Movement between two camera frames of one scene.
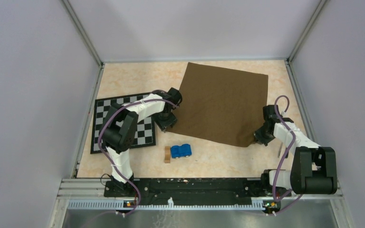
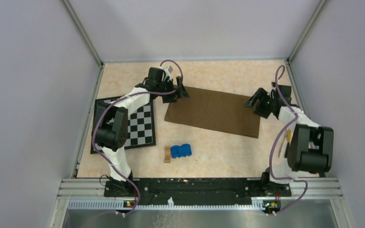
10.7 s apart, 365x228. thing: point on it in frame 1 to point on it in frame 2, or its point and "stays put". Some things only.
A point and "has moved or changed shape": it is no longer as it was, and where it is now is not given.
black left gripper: (171, 121) to (172, 97)
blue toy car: (184, 150) stays put
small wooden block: (167, 155) stays put
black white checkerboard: (145, 134) stays put
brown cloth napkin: (223, 105) has moved or changed shape
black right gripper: (259, 139) to (261, 94)
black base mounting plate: (189, 192) stays put
